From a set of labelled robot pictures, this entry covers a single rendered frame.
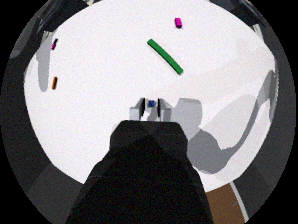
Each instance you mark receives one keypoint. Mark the green rod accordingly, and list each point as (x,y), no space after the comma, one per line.
(169,59)

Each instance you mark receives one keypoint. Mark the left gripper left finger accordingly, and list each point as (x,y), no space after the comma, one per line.
(135,113)

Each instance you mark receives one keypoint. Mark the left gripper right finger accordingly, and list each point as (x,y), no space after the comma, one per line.
(166,113)

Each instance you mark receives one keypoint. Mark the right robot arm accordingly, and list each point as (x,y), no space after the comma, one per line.
(43,13)

